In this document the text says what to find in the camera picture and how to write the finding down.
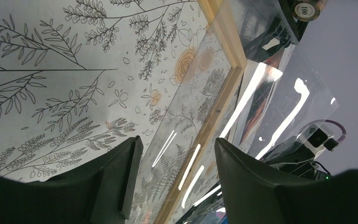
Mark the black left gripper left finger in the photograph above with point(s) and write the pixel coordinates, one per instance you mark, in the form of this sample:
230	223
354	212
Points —
97	192

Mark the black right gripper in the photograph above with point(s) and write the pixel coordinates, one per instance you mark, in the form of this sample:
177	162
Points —
294	158

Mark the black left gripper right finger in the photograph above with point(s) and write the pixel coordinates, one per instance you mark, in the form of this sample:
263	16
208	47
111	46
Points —
256	193

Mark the clear acrylic frame pane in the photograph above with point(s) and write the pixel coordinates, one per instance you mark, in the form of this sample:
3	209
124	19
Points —
275	100

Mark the light wooden picture frame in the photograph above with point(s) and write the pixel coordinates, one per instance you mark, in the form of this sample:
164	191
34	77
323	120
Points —
194	116

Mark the floral patterned table cloth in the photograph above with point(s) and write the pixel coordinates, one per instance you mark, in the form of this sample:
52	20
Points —
75	77

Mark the black poker chip case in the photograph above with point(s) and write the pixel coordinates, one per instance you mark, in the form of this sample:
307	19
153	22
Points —
270	26

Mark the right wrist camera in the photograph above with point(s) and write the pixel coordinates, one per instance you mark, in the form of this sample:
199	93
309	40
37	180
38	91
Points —
317	139

